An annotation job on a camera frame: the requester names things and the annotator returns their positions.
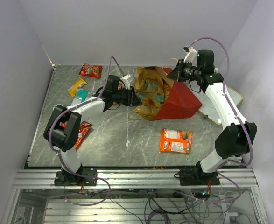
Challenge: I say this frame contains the small red snack packet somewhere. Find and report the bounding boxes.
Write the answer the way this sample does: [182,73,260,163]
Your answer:
[79,63,103,79]

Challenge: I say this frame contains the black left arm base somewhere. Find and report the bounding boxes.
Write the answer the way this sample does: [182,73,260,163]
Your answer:
[54,168,97,187]

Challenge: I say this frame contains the teal snack packet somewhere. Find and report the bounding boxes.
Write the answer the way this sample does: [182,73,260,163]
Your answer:
[71,89,96,106]

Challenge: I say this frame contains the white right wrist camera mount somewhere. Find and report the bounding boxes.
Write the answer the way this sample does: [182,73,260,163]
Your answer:
[183,46,197,63]

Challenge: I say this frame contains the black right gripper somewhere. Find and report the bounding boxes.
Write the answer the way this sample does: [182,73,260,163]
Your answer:
[166,59,201,83]

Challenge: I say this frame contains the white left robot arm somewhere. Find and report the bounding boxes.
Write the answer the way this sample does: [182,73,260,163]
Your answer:
[43,74,140,186]

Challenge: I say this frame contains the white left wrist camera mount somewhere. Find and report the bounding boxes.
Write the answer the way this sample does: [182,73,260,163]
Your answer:
[120,74,134,89]

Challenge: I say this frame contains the tan paper chips bag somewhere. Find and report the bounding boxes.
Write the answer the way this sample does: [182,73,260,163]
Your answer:
[133,66,174,120]

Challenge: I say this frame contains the colourful fruit candy bag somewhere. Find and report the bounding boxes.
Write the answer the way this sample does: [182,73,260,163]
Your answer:
[118,82,124,90]

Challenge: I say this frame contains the red chips bag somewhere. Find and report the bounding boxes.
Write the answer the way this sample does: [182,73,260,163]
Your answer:
[62,121,92,152]

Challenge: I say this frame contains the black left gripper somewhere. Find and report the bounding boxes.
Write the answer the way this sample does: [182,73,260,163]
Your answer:
[112,86,143,108]

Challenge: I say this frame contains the aluminium frame rails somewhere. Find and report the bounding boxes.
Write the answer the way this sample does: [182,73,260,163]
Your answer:
[12,168,269,224]

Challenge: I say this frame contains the orange snack packet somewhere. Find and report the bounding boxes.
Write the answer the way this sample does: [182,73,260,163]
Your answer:
[159,128,193,154]

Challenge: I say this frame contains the red brown paper bag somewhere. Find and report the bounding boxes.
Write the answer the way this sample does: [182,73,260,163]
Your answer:
[128,67,203,121]

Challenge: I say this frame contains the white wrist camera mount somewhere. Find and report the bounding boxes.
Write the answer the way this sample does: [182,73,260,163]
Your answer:
[120,74,134,89]
[183,46,197,63]

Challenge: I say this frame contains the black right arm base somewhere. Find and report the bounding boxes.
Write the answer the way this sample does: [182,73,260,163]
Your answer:
[174,161,220,186]

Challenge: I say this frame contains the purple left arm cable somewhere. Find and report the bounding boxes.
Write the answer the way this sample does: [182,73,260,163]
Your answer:
[47,56,126,207]

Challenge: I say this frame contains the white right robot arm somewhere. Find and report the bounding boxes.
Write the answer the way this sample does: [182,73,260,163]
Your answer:
[167,46,257,185]

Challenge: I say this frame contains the loose cable bundle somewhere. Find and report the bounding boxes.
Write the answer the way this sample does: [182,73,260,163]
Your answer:
[64,184,242,224]

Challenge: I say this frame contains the yellow snack bar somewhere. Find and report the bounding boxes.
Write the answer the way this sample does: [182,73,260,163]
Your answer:
[68,77,87,97]

